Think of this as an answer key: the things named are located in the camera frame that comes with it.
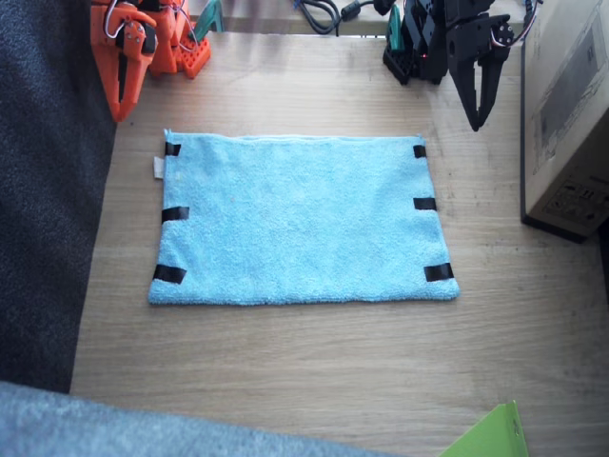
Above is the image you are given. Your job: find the brown cardboard box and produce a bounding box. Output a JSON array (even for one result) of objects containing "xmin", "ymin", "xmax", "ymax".
[{"xmin": 520, "ymin": 0, "xmax": 609, "ymax": 244}]

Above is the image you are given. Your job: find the light grey felt panel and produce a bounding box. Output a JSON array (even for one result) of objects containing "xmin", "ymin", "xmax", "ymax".
[{"xmin": 0, "ymin": 379, "xmax": 405, "ymax": 457}]

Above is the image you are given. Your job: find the light blue towel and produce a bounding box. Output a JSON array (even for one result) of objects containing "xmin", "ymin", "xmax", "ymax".
[{"xmin": 146, "ymin": 128, "xmax": 462, "ymax": 307}]

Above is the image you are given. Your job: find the dark grey felt panel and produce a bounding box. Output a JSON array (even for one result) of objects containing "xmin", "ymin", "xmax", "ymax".
[{"xmin": 0, "ymin": 0, "xmax": 118, "ymax": 394}]

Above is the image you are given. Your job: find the black looped cable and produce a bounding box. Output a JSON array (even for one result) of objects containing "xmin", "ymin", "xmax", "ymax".
[{"xmin": 297, "ymin": 0, "xmax": 342, "ymax": 37}]

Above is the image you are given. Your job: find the white red servo cable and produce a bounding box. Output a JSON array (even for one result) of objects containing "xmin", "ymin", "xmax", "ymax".
[
  {"xmin": 492, "ymin": 0, "xmax": 544, "ymax": 49},
  {"xmin": 105, "ymin": 0, "xmax": 123, "ymax": 41}
]

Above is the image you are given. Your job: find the black cable with ferrite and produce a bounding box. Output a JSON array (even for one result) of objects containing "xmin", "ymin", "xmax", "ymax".
[{"xmin": 338, "ymin": 0, "xmax": 405, "ymax": 23}]

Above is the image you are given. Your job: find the lime green plastic sheet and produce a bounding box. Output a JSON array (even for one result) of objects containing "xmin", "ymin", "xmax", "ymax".
[{"xmin": 437, "ymin": 400, "xmax": 530, "ymax": 457}]

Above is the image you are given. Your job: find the teal green table clamp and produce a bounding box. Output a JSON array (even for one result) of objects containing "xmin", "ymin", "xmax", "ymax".
[
  {"xmin": 386, "ymin": 6, "xmax": 406, "ymax": 51},
  {"xmin": 192, "ymin": 0, "xmax": 225, "ymax": 40}
]

